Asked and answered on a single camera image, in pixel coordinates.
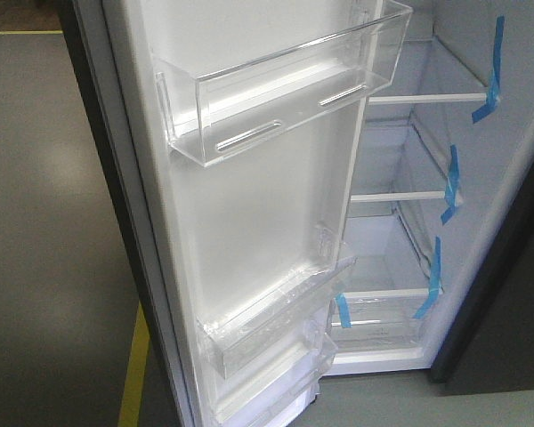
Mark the fridge door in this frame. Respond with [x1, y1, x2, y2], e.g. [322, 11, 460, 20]
[57, 1, 374, 426]

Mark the dark grey fridge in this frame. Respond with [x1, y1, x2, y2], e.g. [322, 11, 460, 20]
[55, 0, 534, 427]

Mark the middle clear door bin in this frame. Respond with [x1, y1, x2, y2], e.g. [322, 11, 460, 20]
[199, 255, 356, 379]

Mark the clear door bin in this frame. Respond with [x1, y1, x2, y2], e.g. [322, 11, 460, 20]
[199, 255, 356, 379]
[143, 1, 412, 166]
[213, 334, 337, 426]

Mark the upper clear door bin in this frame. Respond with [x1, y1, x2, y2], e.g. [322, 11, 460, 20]
[143, 1, 412, 166]

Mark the clear crisper drawer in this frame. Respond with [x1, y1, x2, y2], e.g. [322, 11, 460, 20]
[330, 287, 441, 352]

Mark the lower clear door bin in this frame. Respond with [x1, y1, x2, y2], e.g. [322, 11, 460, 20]
[213, 334, 337, 426]

